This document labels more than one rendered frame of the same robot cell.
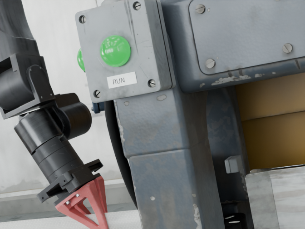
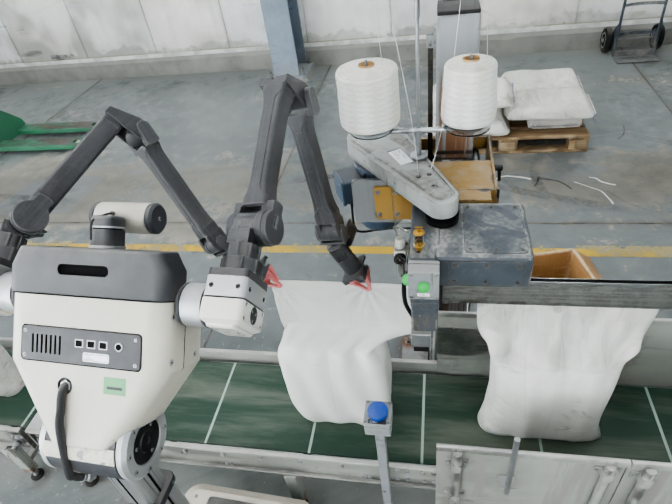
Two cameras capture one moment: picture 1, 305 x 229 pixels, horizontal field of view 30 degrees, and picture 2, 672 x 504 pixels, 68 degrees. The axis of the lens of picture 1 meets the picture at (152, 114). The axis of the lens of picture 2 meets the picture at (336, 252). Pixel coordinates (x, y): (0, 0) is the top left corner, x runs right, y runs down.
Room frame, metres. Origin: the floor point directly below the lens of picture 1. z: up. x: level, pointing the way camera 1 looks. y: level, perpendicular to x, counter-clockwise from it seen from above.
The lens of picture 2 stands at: (-0.29, 0.33, 2.15)
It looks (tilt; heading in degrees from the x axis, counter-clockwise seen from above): 39 degrees down; 352
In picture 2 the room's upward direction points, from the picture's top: 9 degrees counter-clockwise
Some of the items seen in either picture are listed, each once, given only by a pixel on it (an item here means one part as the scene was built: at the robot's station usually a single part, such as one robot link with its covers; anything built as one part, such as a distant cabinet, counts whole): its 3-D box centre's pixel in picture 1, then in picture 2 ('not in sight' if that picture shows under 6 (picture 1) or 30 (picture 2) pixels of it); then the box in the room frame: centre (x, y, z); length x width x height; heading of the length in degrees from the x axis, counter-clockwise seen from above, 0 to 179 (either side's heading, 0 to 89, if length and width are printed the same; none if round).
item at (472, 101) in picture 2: not in sight; (469, 90); (0.86, -0.23, 1.61); 0.15 x 0.14 x 0.17; 68
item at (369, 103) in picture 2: not in sight; (368, 95); (0.96, 0.02, 1.61); 0.17 x 0.17 x 0.17
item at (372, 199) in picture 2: not in sight; (397, 198); (1.00, -0.06, 1.23); 0.28 x 0.07 x 0.16; 68
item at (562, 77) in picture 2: not in sight; (540, 83); (3.47, -2.13, 0.32); 0.68 x 0.45 x 0.15; 68
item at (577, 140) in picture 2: not in sight; (503, 122); (3.39, -1.78, 0.07); 1.20 x 0.82 x 0.14; 68
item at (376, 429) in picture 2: not in sight; (378, 418); (0.52, 0.17, 0.81); 0.08 x 0.08 x 0.06; 68
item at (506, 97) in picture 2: not in sight; (471, 93); (3.31, -1.43, 0.44); 0.66 x 0.42 x 0.14; 64
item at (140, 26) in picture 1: (125, 50); (423, 280); (0.56, 0.01, 1.29); 0.08 x 0.05 x 0.09; 68
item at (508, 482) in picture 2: not in sight; (511, 463); (0.34, -0.16, 0.69); 0.05 x 0.04 x 0.31; 68
